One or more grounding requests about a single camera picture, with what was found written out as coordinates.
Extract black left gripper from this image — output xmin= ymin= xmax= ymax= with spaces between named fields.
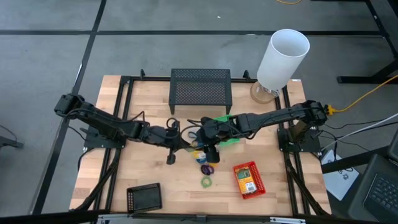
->
xmin=148 ymin=119 xmax=183 ymax=166

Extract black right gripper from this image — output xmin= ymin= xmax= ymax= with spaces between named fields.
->
xmin=198 ymin=115 xmax=239 ymax=164

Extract green plastic basket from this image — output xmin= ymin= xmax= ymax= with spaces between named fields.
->
xmin=213 ymin=114 xmax=241 ymax=147

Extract purple coil wristband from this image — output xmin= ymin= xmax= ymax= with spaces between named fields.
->
xmin=200 ymin=164 xmax=215 ymax=176

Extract green coil wristband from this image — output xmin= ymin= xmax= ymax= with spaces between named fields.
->
xmin=200 ymin=175 xmax=213 ymax=189

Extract green yellow crayon box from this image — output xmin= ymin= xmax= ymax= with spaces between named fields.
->
xmin=235 ymin=166 xmax=258 ymax=195

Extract black plastic basket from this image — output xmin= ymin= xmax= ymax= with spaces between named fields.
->
xmin=126 ymin=182 xmax=164 ymax=215

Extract red plastic basket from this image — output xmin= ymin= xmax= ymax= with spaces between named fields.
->
xmin=233 ymin=161 xmax=267 ymax=200

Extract black desk edge bar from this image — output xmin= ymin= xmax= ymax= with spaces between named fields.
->
xmin=322 ymin=146 xmax=392 ymax=174

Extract black desk stand legs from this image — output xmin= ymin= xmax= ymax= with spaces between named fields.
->
xmin=310 ymin=0 xmax=398 ymax=85

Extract black mesh shelf riser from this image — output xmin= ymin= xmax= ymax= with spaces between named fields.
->
xmin=168 ymin=68 xmax=233 ymax=115

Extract round wooden lamp base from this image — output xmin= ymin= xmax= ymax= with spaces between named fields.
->
xmin=249 ymin=81 xmax=280 ymax=105

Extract white flat box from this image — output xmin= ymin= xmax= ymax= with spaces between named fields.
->
xmin=320 ymin=149 xmax=361 ymax=202

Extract black stand foot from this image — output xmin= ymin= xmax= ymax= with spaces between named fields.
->
xmin=0 ymin=124 xmax=25 ymax=149

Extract black laptop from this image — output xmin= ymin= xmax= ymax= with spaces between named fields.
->
xmin=347 ymin=154 xmax=398 ymax=223

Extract black table frame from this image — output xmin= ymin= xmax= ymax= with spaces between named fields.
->
xmin=70 ymin=68 xmax=332 ymax=217

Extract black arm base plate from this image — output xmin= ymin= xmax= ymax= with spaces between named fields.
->
xmin=277 ymin=126 xmax=322 ymax=153
xmin=83 ymin=126 xmax=127 ymax=149

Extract yellow extension cable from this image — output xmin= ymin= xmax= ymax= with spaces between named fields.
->
xmin=325 ymin=74 xmax=398 ymax=114

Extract black camera rig bar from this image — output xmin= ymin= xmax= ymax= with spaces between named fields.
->
xmin=0 ymin=210 xmax=398 ymax=224

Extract white floor cable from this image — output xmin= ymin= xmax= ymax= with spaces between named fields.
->
xmin=320 ymin=112 xmax=398 ymax=141

